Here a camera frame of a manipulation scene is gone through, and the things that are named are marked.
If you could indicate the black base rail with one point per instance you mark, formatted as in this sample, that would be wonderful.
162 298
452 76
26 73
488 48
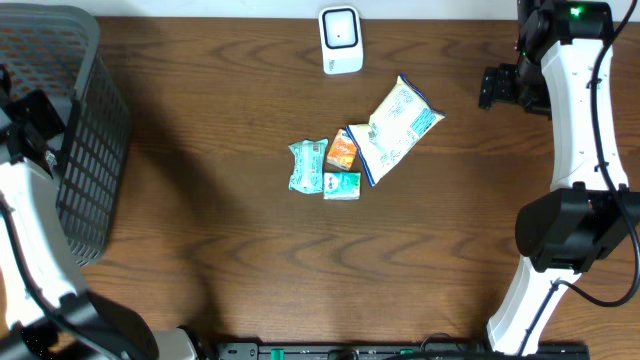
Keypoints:
438 349

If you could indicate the small teal white packet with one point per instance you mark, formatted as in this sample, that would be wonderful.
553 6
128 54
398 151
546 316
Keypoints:
342 186

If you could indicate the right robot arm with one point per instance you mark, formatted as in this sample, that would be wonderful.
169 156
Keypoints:
563 71

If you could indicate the orange snack packet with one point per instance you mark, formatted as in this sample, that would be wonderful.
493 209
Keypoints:
342 151

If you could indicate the white barcode scanner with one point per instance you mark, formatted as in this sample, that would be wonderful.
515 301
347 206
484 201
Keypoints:
341 40

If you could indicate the green snack packet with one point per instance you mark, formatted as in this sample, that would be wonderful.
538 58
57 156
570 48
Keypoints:
307 176

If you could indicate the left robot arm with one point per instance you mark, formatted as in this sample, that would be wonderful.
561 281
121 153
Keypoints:
51 312

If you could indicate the grey plastic mesh basket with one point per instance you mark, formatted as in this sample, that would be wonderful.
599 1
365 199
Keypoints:
54 49

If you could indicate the white blue snack bag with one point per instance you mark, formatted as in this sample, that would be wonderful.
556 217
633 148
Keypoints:
401 120

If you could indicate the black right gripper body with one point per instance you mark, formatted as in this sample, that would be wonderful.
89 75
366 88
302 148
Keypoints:
523 80

